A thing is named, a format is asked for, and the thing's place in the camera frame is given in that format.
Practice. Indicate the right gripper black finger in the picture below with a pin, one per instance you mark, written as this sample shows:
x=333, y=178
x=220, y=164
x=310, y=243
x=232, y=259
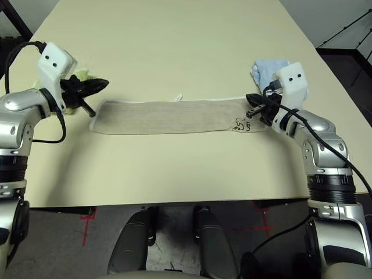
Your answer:
x=257, y=103
x=255, y=97

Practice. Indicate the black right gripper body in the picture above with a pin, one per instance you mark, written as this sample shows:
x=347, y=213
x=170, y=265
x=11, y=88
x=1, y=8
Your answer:
x=268, y=112

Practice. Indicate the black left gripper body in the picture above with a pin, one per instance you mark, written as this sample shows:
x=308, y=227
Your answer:
x=71, y=90

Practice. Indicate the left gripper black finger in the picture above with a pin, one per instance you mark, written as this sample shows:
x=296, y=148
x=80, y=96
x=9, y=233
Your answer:
x=97, y=82
x=94, y=89

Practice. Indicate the beige towel with white trim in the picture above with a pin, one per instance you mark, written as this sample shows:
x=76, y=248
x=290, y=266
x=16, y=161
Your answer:
x=174, y=116

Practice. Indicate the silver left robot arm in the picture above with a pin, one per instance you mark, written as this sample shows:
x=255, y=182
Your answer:
x=20, y=101

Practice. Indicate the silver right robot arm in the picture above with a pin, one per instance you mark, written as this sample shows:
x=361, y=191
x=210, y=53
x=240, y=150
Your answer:
x=319, y=128

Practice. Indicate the folded green towel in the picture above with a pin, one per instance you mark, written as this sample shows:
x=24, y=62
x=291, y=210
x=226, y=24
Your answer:
x=84, y=74

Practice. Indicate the folded light blue towel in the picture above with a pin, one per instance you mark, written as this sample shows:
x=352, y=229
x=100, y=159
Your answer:
x=267, y=69

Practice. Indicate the black foam floor mat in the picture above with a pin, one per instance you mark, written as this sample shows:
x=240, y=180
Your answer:
x=10, y=55

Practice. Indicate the black low platform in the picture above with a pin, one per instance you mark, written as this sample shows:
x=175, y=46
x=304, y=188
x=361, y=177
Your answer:
x=348, y=67

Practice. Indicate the black framed side table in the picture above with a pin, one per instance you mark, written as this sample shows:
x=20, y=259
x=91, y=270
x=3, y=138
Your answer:
x=14, y=17

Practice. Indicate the black table foot bar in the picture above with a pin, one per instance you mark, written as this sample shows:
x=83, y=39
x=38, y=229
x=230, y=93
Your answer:
x=64, y=210
x=279, y=203

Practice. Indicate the black tripod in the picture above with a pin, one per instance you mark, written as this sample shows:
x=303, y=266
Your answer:
x=348, y=27

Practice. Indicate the red floor tape T mark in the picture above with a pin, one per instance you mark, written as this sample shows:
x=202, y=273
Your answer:
x=85, y=229

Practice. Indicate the dark grey robot right leg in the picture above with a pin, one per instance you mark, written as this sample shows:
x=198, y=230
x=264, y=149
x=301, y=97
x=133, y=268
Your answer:
x=213, y=244

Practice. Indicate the dark grey robot leg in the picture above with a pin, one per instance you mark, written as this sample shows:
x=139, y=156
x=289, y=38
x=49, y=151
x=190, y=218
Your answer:
x=213, y=244
x=132, y=244

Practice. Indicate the dark grey robot left leg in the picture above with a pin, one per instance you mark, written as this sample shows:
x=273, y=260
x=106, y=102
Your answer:
x=132, y=244

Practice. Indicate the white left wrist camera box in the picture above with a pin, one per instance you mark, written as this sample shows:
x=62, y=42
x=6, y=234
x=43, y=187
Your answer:
x=55, y=64

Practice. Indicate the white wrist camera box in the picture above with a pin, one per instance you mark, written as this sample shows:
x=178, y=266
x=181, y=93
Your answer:
x=55, y=64
x=293, y=84

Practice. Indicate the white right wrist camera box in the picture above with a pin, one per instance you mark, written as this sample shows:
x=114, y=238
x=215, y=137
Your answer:
x=293, y=84

